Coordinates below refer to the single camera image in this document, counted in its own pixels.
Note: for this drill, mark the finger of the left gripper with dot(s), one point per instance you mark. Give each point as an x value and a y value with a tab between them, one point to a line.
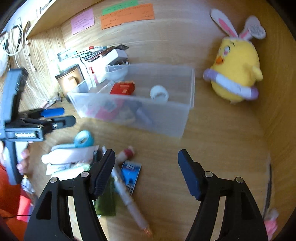
63	122
46	113

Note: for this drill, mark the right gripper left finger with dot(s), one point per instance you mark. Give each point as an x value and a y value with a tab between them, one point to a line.
50	219

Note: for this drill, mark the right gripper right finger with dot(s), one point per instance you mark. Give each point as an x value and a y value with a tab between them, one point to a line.
242	219

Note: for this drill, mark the left hand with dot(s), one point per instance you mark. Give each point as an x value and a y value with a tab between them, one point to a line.
23	151

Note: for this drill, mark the white flat packet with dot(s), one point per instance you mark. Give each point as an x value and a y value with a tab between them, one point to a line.
66	156

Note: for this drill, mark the brown lidded mug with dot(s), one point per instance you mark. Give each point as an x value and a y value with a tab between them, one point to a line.
69	79

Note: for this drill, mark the green packet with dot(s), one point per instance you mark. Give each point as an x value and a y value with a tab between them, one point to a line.
105	204

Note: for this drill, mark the white card box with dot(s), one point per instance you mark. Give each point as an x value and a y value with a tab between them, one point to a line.
111	58

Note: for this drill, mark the red white marker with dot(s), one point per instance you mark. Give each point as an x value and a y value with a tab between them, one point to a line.
124	155

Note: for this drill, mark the red snack packet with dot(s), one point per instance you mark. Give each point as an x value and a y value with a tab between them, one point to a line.
123	88

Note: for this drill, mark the white pink pen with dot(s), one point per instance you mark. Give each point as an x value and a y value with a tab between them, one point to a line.
128	200

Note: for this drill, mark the blue card packet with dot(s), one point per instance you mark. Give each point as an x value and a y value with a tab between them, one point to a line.
130	171

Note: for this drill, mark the clear plastic storage bin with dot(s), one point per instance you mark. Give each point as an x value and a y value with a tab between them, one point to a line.
139	110

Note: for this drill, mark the pink sticky note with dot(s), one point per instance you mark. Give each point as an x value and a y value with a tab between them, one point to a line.
82	21

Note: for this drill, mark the white tape roll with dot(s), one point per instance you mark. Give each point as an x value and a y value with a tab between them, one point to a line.
159	93

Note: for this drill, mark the green sticky note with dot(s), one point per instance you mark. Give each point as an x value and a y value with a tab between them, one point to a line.
119	6

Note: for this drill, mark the orange sticky note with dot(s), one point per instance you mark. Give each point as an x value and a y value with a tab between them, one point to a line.
134	13

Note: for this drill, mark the yellow chick plush toy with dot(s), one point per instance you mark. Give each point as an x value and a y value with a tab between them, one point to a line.
236	68

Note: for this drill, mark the pink keychain charm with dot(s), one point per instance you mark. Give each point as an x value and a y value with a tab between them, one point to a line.
270	222

